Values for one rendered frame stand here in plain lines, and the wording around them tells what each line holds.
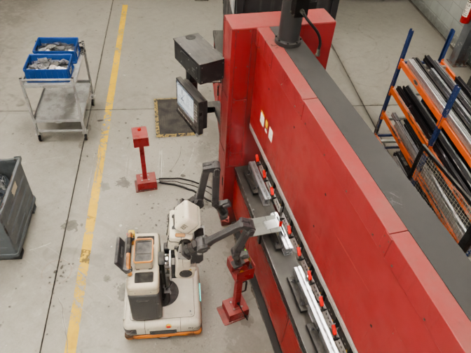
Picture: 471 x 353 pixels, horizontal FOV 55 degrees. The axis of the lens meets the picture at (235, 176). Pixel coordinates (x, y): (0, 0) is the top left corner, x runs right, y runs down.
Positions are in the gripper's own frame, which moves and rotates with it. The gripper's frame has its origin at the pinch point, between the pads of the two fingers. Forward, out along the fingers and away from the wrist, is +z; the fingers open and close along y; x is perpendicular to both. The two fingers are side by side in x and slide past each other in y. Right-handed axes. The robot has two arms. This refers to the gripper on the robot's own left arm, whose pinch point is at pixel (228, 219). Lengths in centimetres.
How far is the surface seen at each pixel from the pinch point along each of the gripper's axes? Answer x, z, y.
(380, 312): -92, -50, -136
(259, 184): -28, 17, 41
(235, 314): 34, 82, -39
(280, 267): -29, 28, -42
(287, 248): -39, 23, -31
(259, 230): -22.2, 10.8, -14.0
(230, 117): -28, -40, 74
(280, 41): -92, -103, 49
